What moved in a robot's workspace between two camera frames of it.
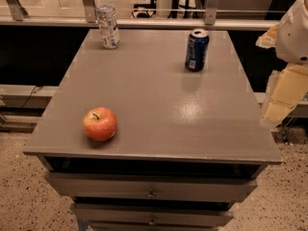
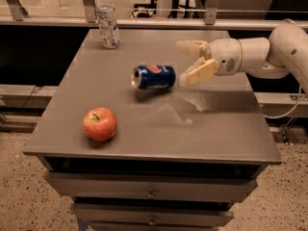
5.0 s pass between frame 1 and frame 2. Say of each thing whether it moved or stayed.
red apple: stayed
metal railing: stayed
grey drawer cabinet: stayed
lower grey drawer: stayed
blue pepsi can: moved
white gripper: moved
